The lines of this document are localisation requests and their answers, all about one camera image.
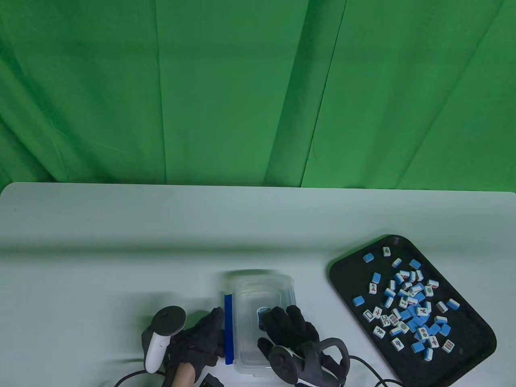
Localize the clear box with blue latches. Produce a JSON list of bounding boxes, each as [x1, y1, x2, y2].
[[224, 275, 298, 377]]

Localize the person's left forearm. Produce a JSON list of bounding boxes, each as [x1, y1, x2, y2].
[[173, 364, 197, 387]]

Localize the black left controller cable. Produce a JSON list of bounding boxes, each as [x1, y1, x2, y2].
[[114, 369, 166, 387]]

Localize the black right hand controller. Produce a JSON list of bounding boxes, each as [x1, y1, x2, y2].
[[269, 338, 350, 387]]

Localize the clear plastic lid blue label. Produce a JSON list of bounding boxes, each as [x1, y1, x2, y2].
[[231, 275, 297, 369]]

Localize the green backdrop cloth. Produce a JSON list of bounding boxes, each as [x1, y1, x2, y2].
[[0, 0, 516, 192]]

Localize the pile of blue mahjong tiles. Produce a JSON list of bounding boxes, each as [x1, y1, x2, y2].
[[353, 247, 461, 361]]

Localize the person's left hand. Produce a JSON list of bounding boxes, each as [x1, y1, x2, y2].
[[163, 307, 226, 381]]

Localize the person's right hand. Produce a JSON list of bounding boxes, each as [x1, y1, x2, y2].
[[257, 305, 350, 387]]

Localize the black plastic tray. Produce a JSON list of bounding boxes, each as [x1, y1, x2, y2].
[[329, 235, 497, 387]]

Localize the black hand controller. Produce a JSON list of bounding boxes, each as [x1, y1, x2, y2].
[[142, 306, 187, 374], [269, 338, 350, 387]]

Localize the black left hand controller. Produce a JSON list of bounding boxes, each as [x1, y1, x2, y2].
[[142, 306, 187, 374]]

